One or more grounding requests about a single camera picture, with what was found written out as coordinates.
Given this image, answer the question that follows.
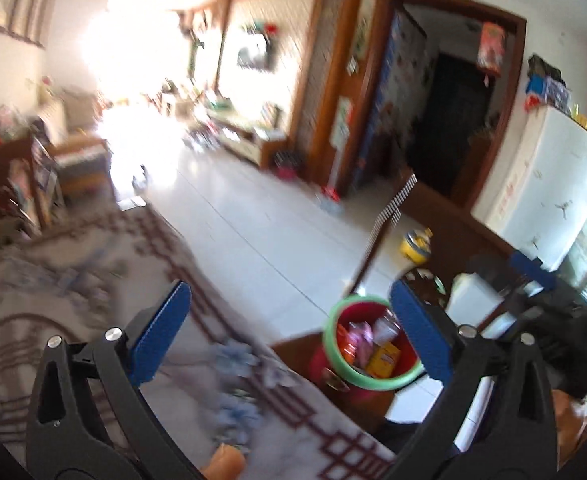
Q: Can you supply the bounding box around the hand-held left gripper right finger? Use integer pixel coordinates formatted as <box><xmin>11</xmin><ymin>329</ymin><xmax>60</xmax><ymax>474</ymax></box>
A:
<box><xmin>390</xmin><ymin>278</ymin><xmax>559</xmax><ymax>480</ymax></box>

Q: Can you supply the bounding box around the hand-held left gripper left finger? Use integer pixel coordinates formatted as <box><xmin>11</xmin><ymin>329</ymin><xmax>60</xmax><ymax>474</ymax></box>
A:
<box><xmin>26</xmin><ymin>280</ymin><xmax>209</xmax><ymax>480</ymax></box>

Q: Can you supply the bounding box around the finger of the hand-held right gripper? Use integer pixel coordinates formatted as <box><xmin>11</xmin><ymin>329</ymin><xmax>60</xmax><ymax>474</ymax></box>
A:
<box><xmin>468</xmin><ymin>255</ymin><xmax>517</xmax><ymax>306</ymax></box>
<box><xmin>509</xmin><ymin>252</ymin><xmax>558</xmax><ymax>293</ymax></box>

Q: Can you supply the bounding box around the red bin with green rim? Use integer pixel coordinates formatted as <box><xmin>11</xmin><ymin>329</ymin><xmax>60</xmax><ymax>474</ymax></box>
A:
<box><xmin>309</xmin><ymin>296</ymin><xmax>427</xmax><ymax>396</ymax></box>

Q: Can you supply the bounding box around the carved wooden chair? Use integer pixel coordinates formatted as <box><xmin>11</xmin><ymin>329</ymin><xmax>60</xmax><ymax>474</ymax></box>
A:
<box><xmin>270</xmin><ymin>180</ymin><xmax>517</xmax><ymax>433</ymax></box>

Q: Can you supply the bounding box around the yellow toy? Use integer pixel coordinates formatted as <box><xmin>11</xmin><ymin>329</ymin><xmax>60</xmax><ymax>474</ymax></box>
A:
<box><xmin>399</xmin><ymin>227</ymin><xmax>434</xmax><ymax>261</ymax></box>

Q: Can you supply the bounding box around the white refrigerator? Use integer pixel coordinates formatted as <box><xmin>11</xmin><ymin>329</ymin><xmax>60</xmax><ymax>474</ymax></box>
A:
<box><xmin>471</xmin><ymin>105</ymin><xmax>587</xmax><ymax>273</ymax></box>

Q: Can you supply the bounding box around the small orange object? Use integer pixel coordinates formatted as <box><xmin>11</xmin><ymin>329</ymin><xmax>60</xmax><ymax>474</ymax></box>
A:
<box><xmin>200</xmin><ymin>445</ymin><xmax>246</xmax><ymax>480</ymax></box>

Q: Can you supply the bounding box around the broom with dustpan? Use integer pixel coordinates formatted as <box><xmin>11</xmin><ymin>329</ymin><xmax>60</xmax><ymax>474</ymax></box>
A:
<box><xmin>318</xmin><ymin>135</ymin><xmax>354</xmax><ymax>213</ymax></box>

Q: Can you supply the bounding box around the small red waste basket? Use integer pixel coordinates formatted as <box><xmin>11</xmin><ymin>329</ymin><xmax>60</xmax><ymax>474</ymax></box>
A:
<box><xmin>273</xmin><ymin>151</ymin><xmax>304</xmax><ymax>181</ymax></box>

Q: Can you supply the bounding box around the blue patterned door poster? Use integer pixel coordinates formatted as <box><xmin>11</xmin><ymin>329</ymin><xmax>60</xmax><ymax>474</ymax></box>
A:
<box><xmin>351</xmin><ymin>10</ymin><xmax>429</xmax><ymax>191</ymax></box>

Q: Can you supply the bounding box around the television cabinet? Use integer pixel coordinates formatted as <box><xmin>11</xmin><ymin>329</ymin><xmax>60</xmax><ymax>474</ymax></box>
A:
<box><xmin>208</xmin><ymin>110</ymin><xmax>289</xmax><ymax>171</ymax></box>

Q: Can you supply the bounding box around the red door hanging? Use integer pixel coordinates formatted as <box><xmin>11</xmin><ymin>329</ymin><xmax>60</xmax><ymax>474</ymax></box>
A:
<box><xmin>478</xmin><ymin>22</ymin><xmax>507</xmax><ymax>76</ymax></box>

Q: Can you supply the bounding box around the wooden chair with floral cushion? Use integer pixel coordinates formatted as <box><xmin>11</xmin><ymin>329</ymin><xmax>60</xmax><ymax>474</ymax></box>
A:
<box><xmin>0</xmin><ymin>137</ymin><xmax>54</xmax><ymax>256</ymax></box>

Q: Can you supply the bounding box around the hanging scroll picture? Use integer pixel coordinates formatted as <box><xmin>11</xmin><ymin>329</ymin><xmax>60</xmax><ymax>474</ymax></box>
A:
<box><xmin>351</xmin><ymin>0</ymin><xmax>377</xmax><ymax>73</ymax></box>

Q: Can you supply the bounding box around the coiled striped cable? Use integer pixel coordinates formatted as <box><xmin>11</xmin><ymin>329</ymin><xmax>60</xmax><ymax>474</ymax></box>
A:
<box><xmin>366</xmin><ymin>174</ymin><xmax>418</xmax><ymax>261</ymax></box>

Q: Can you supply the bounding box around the small wall picture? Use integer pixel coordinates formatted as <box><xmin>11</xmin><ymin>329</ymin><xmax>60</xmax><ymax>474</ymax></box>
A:
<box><xmin>331</xmin><ymin>97</ymin><xmax>354</xmax><ymax>148</ymax></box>

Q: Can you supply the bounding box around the wall television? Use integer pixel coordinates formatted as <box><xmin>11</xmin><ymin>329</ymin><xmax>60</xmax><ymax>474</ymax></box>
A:
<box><xmin>236</xmin><ymin>32</ymin><xmax>278</xmax><ymax>71</ymax></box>

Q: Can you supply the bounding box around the wall shelf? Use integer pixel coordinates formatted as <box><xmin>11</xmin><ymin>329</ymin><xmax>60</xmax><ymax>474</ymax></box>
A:
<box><xmin>243</xmin><ymin>20</ymin><xmax>279</xmax><ymax>36</ymax></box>

